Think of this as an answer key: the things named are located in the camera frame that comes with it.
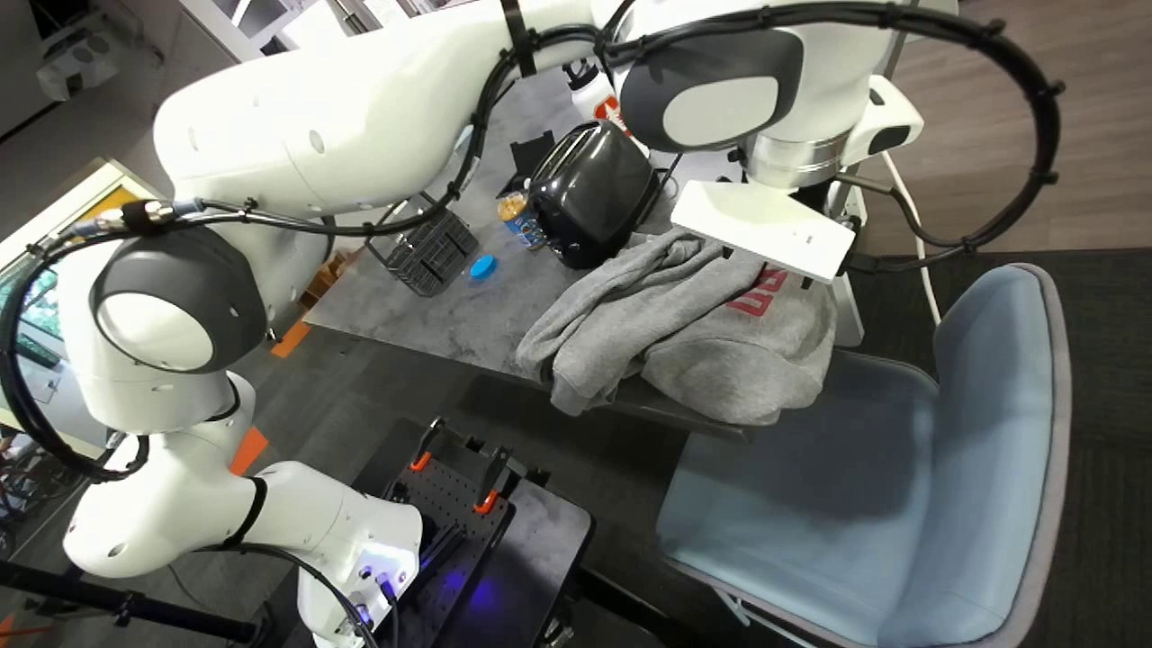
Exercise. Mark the grey fleece sweater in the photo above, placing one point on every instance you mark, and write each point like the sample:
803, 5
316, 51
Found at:
695, 327

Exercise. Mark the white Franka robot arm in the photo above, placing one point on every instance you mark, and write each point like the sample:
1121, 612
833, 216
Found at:
336, 132

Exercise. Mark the blue chair white legs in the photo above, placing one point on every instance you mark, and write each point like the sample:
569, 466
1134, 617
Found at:
867, 482

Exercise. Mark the blue jar lid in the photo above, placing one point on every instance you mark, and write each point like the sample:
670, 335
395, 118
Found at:
484, 267

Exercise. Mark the open peanut butter jar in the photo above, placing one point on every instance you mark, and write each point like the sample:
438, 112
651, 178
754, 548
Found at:
522, 221

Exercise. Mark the black toaster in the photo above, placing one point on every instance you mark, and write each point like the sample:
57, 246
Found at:
588, 194

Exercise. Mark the dark grey cutlery basket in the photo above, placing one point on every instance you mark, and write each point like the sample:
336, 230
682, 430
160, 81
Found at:
427, 246

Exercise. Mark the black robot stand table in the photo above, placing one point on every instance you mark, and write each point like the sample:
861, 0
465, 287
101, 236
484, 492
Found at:
543, 563

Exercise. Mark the white water bottle black cap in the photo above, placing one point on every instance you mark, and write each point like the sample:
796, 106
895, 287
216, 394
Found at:
588, 81

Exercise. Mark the white wrist mount box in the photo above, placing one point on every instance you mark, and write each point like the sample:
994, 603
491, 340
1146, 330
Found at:
762, 230

